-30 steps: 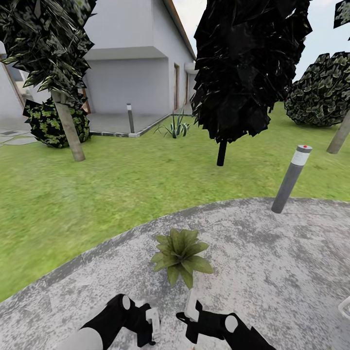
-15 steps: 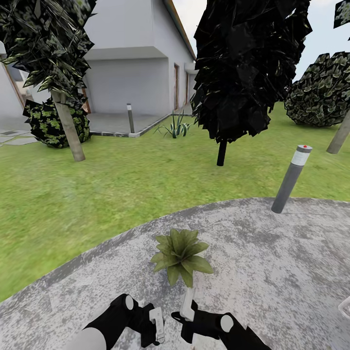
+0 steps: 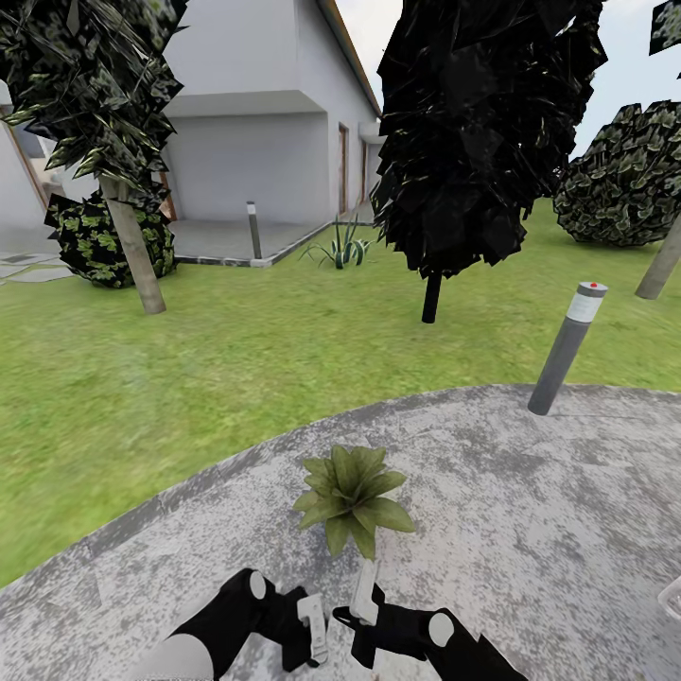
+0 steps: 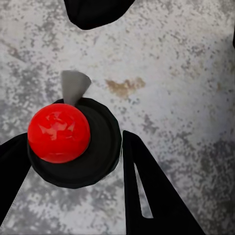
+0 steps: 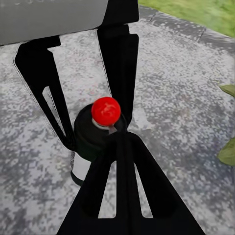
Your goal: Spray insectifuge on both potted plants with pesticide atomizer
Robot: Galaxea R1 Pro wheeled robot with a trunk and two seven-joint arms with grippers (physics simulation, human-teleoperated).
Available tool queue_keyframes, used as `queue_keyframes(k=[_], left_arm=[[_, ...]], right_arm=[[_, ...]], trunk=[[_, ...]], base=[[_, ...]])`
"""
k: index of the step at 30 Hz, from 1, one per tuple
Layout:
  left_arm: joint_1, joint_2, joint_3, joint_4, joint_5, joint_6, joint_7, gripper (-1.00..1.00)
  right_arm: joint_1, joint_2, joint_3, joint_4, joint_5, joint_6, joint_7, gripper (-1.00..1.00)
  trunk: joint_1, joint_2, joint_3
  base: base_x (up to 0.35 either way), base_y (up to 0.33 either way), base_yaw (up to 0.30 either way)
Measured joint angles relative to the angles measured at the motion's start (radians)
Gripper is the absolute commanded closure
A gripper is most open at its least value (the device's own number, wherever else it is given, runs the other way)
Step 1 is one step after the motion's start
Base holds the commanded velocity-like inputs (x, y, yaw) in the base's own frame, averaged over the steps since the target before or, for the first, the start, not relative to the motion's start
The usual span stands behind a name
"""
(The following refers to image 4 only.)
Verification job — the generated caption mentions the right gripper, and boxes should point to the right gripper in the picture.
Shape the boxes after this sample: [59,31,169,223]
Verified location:
[64,0,135,30]

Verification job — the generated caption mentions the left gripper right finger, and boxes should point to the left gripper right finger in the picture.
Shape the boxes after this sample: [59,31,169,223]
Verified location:
[122,130,206,235]

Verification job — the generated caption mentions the insectifuge atomizer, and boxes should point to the insectifuge atomizer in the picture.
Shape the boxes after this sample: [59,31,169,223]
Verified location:
[27,70,123,189]

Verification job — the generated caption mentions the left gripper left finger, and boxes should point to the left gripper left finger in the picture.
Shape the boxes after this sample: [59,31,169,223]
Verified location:
[0,133,31,227]

